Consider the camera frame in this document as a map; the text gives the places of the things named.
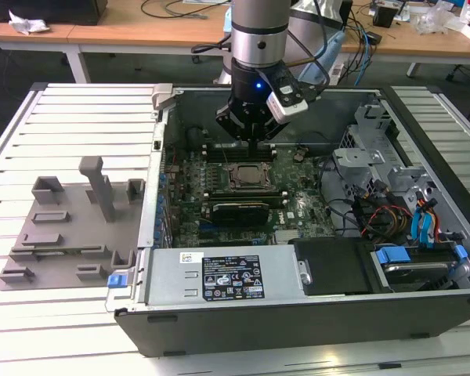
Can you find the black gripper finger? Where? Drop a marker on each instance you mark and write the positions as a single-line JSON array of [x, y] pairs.
[[270, 131], [231, 123]]

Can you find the silver-topped CPU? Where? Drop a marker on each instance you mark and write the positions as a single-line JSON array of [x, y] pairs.
[[248, 174]]

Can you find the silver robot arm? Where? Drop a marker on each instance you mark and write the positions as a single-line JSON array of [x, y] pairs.
[[258, 23]]

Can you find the black CPU socket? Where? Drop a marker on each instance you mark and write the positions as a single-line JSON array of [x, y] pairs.
[[249, 188]]

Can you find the black RAM slot bank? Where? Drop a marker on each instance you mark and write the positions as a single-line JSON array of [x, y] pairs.
[[219, 153], [243, 197]]

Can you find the round coin battery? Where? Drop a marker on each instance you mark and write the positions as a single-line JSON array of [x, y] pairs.
[[299, 156]]

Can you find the small copper heatsink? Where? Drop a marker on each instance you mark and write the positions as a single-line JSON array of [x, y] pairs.
[[173, 169]]

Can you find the grey case latch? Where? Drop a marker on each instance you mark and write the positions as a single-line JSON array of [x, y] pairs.
[[162, 94]]

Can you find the green motherboard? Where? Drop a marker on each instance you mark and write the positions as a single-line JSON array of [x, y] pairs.
[[305, 203]]

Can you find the black graphics card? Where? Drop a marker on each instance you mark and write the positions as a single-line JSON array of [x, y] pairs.
[[239, 213]]

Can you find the blue card retention clip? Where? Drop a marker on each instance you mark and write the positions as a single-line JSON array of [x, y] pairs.
[[162, 181], [156, 235], [160, 200], [158, 219]]

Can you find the pale blue teach pendant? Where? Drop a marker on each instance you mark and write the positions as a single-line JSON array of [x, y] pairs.
[[329, 51]]

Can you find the silver finned heatsink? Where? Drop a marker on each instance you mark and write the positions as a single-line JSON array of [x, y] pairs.
[[289, 235]]

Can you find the wooden desk with white legs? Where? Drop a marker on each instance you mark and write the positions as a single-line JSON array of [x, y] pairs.
[[23, 35], [149, 35]]

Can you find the small flat black device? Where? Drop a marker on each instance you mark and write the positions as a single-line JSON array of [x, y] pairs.
[[374, 38]]

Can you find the black plastic shroud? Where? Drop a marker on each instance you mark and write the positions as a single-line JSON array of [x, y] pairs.
[[333, 266]]

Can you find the small black open box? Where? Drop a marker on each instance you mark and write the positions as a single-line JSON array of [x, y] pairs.
[[384, 17]]

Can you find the grey power supply with label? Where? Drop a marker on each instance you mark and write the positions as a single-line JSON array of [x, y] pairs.
[[168, 274]]

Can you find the hard disk in blue carrier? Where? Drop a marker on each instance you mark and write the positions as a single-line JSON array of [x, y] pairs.
[[391, 254]]

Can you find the grey parts rack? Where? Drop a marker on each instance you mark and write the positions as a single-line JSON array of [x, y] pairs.
[[74, 235]]

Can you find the blue case latch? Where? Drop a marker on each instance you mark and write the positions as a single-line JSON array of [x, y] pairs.
[[115, 280]]

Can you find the black and grey PC case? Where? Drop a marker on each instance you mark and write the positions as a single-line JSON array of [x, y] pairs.
[[258, 333]]

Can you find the clear plastic bags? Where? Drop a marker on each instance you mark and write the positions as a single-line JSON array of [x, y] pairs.
[[438, 17]]

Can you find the large black box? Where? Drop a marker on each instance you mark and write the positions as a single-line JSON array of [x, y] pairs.
[[43, 9]]

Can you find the crumpled white paper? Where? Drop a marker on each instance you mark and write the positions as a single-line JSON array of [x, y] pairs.
[[27, 25]]

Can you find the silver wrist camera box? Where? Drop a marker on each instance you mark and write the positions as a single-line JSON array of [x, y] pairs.
[[288, 107]]

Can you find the silver metal drive bracket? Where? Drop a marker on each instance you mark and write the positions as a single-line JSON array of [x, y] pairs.
[[356, 156]]

